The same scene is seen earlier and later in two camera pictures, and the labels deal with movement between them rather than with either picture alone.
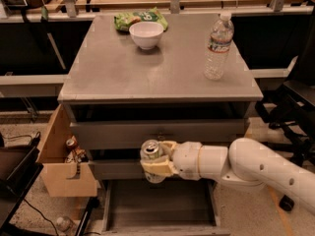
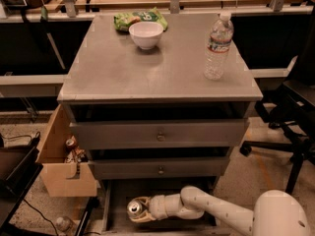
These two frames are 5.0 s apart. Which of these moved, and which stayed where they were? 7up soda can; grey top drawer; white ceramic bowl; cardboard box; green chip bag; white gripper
Moved: white gripper; 7up soda can
Stayed: cardboard box; grey top drawer; white ceramic bowl; green chip bag
